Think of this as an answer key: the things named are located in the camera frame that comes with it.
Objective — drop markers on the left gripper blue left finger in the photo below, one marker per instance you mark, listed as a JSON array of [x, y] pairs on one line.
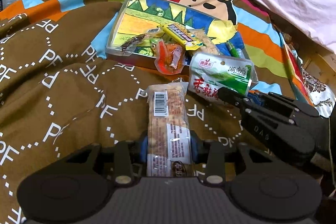
[[130, 158]]

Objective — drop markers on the red orange clear snack packet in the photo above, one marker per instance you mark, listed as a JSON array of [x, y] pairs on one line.
[[169, 58]]

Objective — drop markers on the colourful dragon tray box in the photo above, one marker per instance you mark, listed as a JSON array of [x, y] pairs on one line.
[[140, 24]]

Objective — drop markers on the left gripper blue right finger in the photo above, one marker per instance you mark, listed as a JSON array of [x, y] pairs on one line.
[[212, 154]]

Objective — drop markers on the peanut nut bar packet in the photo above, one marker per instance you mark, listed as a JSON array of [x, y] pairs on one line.
[[169, 141]]

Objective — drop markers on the white barcode green snack pouch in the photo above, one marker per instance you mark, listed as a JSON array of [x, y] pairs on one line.
[[208, 73]]

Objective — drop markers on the yellow seaweed cracker packet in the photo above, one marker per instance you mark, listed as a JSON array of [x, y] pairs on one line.
[[182, 36]]

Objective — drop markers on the brown patterned striped quilt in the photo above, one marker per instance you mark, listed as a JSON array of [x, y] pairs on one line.
[[60, 92]]

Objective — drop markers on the floral white fabric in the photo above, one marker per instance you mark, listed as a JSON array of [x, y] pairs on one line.
[[320, 95]]

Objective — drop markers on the dark date snack packet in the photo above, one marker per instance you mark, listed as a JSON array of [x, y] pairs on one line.
[[131, 43]]

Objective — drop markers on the rice crisp cake packet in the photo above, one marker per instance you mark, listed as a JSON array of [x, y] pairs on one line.
[[208, 46]]

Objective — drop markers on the green stick snack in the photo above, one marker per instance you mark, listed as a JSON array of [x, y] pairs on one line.
[[234, 52]]

